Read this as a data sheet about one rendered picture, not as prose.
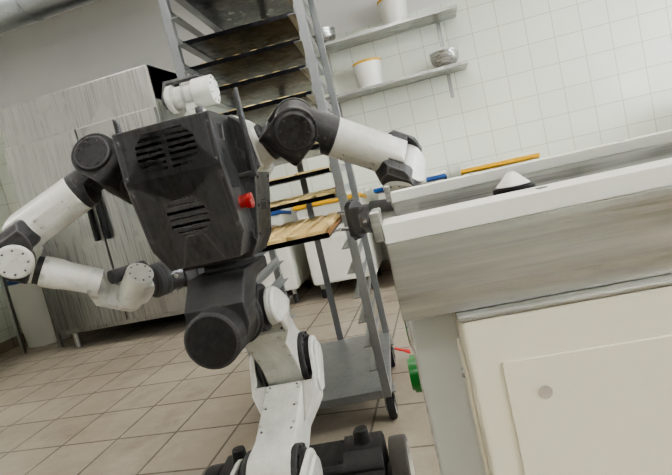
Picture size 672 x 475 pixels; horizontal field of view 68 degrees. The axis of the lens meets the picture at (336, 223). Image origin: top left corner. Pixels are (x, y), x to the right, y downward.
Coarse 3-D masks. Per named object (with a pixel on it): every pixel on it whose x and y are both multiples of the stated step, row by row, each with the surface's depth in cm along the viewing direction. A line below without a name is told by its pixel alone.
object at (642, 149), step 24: (624, 144) 54; (648, 144) 54; (504, 168) 56; (528, 168) 55; (552, 168) 55; (576, 168) 55; (600, 168) 55; (408, 192) 57; (432, 192) 57; (456, 192) 57; (480, 192) 56
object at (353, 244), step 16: (304, 16) 166; (304, 32) 166; (304, 48) 167; (320, 80) 169; (320, 96) 168; (336, 160) 170; (336, 176) 171; (352, 240) 173; (352, 256) 174; (368, 304) 175; (368, 320) 176; (384, 368) 177; (384, 384) 178
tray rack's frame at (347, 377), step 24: (312, 0) 224; (312, 216) 237; (336, 312) 242; (384, 312) 237; (360, 336) 241; (384, 336) 233; (336, 360) 217; (360, 360) 211; (336, 384) 192; (360, 384) 188
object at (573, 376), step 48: (624, 288) 27; (480, 336) 28; (528, 336) 28; (576, 336) 28; (624, 336) 27; (480, 384) 29; (528, 384) 28; (576, 384) 28; (624, 384) 27; (480, 432) 31; (528, 432) 28; (576, 432) 28; (624, 432) 28
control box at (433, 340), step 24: (432, 336) 34; (456, 336) 33; (432, 360) 34; (456, 360) 34; (432, 384) 34; (456, 384) 34; (432, 408) 34; (456, 408) 34; (432, 432) 35; (456, 432) 34; (456, 456) 34; (480, 456) 34
